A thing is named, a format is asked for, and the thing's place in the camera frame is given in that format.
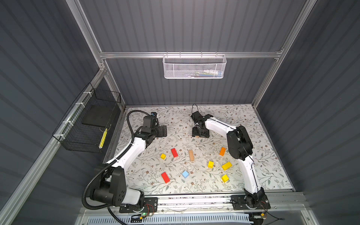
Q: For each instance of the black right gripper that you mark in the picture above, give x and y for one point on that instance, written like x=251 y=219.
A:
x=194 y=133

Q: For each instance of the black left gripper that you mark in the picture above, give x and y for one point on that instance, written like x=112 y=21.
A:
x=161 y=131

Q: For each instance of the red block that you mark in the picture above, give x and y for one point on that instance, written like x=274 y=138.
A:
x=174 y=152
x=165 y=177

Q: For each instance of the natural wood block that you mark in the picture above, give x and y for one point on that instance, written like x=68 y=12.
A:
x=191 y=155

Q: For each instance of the yellow rectangular block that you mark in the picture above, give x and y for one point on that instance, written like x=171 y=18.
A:
x=226 y=166

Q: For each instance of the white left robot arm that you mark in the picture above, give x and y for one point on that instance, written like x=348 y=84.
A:
x=109 y=187

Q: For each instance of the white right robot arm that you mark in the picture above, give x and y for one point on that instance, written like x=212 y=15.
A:
x=240 y=148

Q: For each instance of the orange block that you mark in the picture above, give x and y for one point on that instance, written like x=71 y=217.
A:
x=222 y=151

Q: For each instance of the small yellow cube left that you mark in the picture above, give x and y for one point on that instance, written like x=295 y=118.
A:
x=163 y=156

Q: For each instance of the small yellow cube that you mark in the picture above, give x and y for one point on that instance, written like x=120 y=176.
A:
x=163 y=156
x=210 y=164

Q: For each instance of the small yellow cube middle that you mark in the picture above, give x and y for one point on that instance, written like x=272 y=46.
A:
x=210 y=164

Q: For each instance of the light blue cube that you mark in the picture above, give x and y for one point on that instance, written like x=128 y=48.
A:
x=185 y=174

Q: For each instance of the yellow cube lower right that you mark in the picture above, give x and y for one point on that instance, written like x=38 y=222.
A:
x=225 y=178

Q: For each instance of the pens in white basket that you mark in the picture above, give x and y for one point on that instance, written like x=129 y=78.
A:
x=206 y=74

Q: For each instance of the yellow marker pen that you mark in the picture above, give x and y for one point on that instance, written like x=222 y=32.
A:
x=103 y=138

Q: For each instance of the black flat pad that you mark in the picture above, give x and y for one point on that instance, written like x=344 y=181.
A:
x=99 y=116

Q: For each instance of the white perforated vent panel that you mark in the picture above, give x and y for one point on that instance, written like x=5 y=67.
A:
x=187 y=219

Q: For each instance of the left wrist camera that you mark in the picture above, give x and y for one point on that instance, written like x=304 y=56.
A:
x=150 y=121

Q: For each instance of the white wire mesh basket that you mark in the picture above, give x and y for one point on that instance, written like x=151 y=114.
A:
x=177 y=67

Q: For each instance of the black wire basket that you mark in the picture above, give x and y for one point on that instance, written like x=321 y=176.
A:
x=73 y=135

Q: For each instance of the aluminium mounting rail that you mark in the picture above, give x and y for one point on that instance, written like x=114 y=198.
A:
x=276 y=201

